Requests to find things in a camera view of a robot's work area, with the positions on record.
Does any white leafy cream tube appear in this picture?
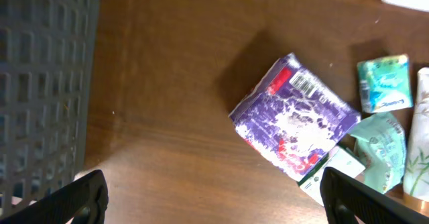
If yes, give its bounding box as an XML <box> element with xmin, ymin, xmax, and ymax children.
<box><xmin>403</xmin><ymin>67</ymin><xmax>428</xmax><ymax>216</ymax></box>

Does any small teal tissue pack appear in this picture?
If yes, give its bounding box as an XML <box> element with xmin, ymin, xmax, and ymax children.
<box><xmin>357</xmin><ymin>54</ymin><xmax>414</xmax><ymax>113</ymax></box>

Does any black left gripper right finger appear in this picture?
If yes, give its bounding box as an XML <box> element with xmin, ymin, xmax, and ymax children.
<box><xmin>320</xmin><ymin>167</ymin><xmax>426</xmax><ymax>224</ymax></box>

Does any grey plastic mesh basket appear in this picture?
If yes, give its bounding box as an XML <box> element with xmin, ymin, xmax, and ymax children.
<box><xmin>1</xmin><ymin>0</ymin><xmax>100</xmax><ymax>218</ymax></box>

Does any purple floral pack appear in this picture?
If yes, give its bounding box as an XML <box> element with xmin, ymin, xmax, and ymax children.
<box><xmin>229</xmin><ymin>53</ymin><xmax>361</xmax><ymax>182</ymax></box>

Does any green white soap box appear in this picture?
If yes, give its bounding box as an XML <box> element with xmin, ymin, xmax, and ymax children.
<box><xmin>298</xmin><ymin>146</ymin><xmax>365</xmax><ymax>207</ymax></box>

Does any mint green wipes packet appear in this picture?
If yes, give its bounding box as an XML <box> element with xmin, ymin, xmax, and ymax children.
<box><xmin>349</xmin><ymin>112</ymin><xmax>407</xmax><ymax>194</ymax></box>

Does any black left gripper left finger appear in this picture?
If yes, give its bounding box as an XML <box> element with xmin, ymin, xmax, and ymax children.
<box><xmin>1</xmin><ymin>170</ymin><xmax>109</xmax><ymax>224</ymax></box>

